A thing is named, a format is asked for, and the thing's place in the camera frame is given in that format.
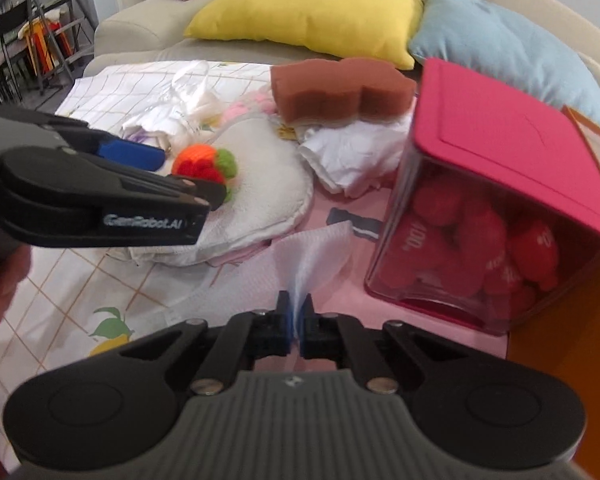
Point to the black folding chair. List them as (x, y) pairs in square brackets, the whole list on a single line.
[(10, 50)]

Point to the person's left hand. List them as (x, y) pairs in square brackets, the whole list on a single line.
[(5, 290)]

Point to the white cloth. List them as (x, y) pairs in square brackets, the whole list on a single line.
[(350, 155)]

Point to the checked lemon print tablecloth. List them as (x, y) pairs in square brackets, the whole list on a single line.
[(65, 300)]

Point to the beige sofa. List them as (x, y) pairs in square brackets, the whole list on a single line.
[(135, 30)]

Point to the yellow pillow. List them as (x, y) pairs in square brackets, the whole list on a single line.
[(310, 15)]

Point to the pile of red plush toys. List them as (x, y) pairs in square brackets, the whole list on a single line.
[(460, 245)]

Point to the red and yellow stool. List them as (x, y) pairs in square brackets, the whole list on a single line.
[(47, 45)]

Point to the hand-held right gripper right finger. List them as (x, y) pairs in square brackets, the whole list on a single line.
[(305, 340)]

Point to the light blue pillow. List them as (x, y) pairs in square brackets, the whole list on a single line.
[(500, 45)]

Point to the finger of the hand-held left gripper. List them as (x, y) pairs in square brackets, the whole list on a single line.
[(130, 155), (105, 210)]

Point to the white plastic bag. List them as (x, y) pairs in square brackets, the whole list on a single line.
[(180, 105)]

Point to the white padded towel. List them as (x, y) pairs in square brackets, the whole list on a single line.
[(265, 185)]

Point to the pink fluffy item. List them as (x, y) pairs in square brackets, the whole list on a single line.
[(245, 107)]

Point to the orange green knit ball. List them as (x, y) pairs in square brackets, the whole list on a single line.
[(197, 165)]

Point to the brown wavy sponge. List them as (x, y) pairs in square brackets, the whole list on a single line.
[(330, 90)]

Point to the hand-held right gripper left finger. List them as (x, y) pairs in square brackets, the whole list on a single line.
[(289, 331)]

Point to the metal step ladder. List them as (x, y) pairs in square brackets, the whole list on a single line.
[(55, 20)]

